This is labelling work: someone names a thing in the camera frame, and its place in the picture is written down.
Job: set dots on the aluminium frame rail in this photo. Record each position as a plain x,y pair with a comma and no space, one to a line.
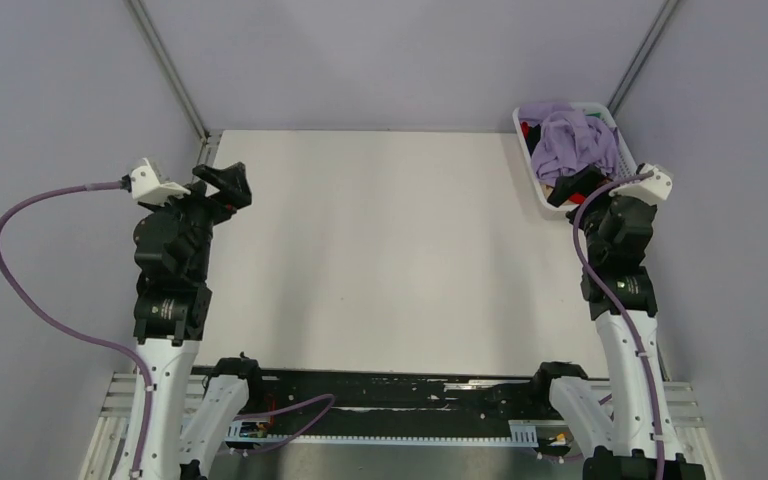
555,437

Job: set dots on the right corner metal post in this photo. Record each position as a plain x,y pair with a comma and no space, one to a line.
651,39

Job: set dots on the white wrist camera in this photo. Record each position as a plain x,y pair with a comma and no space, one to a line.
652,185
148,186

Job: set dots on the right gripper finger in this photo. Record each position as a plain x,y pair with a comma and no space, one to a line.
559,194
590,176

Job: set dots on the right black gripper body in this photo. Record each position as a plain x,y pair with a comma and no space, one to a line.
597,202

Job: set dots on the purple t shirt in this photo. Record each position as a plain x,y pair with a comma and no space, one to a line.
570,140

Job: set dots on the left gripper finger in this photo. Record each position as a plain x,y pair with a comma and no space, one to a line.
234,192
212,176

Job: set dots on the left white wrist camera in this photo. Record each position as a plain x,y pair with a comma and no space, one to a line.
148,186

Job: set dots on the white cable duct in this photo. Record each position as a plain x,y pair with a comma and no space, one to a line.
521,436

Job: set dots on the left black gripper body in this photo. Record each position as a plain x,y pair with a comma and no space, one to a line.
206,207

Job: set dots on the left corner metal post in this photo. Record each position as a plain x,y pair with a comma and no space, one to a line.
151,35

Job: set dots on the corner metal post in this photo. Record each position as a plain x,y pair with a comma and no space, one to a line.
651,39
151,35

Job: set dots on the white plastic basket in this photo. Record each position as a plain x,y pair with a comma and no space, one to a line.
625,166

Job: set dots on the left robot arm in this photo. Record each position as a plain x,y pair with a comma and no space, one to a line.
172,250

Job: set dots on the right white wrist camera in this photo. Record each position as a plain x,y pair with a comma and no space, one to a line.
652,185

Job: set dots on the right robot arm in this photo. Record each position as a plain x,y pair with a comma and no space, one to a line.
629,432

